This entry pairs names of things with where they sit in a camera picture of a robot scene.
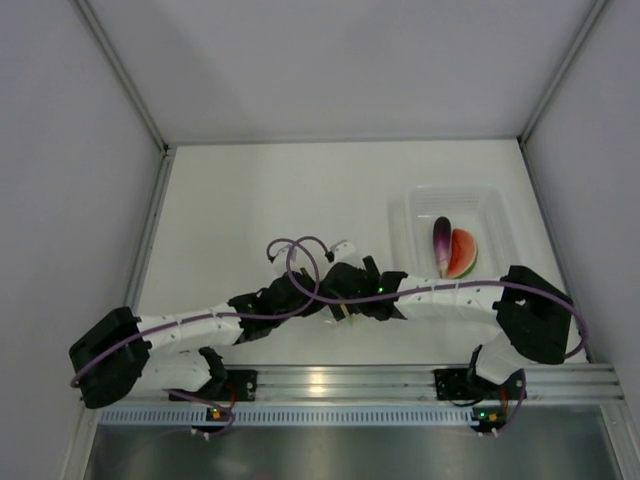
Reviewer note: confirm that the green fake lettuce leaf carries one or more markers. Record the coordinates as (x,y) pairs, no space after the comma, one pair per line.
(464,254)

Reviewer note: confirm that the clear zip top bag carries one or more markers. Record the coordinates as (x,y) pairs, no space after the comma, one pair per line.
(337,315)

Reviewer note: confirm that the clear plastic basket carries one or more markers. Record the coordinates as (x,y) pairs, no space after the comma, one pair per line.
(478,209)

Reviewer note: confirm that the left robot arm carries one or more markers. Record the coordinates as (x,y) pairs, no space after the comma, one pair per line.
(125,355)

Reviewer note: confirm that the purple fake eggplant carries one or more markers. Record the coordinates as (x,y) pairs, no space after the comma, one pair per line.
(441,242)

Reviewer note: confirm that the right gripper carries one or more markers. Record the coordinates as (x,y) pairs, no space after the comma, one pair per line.
(369,266)

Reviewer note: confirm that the white slotted cable duct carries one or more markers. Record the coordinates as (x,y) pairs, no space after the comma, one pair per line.
(256,415)

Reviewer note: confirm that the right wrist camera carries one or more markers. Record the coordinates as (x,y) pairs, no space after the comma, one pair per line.
(345,252)

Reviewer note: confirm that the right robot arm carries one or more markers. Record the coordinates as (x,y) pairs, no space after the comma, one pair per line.
(532,317)

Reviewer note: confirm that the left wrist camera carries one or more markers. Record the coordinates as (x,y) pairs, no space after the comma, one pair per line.
(284,261)

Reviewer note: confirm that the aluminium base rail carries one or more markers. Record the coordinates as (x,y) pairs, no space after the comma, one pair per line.
(564,384)

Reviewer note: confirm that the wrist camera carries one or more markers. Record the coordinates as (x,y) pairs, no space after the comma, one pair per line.
(284,261)
(345,252)

